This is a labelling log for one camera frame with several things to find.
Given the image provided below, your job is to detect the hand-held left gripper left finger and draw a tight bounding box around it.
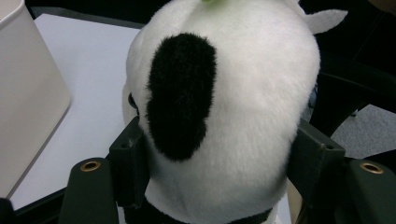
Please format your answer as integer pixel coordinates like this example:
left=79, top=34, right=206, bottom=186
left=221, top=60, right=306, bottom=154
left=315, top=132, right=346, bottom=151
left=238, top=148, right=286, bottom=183
left=106, top=115, right=150, bottom=208

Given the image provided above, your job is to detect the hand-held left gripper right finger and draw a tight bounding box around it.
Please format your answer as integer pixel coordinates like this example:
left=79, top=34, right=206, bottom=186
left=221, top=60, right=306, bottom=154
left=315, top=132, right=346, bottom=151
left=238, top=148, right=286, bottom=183
left=286, top=119, right=346, bottom=206

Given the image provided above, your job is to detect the pale lilac table mat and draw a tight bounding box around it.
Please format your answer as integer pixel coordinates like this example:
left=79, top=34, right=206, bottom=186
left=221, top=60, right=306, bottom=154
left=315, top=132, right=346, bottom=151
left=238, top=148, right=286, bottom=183
left=8, top=13, right=144, bottom=211

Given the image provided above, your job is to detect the panda plush toy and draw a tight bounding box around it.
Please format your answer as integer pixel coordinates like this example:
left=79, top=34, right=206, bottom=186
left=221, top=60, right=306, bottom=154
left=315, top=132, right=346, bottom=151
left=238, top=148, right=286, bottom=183
left=120, top=0, right=321, bottom=224

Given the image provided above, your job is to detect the white plastic storage bin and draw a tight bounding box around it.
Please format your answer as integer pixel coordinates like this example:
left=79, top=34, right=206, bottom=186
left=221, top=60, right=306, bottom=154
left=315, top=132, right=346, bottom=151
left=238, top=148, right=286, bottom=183
left=0, top=0, right=73, bottom=199

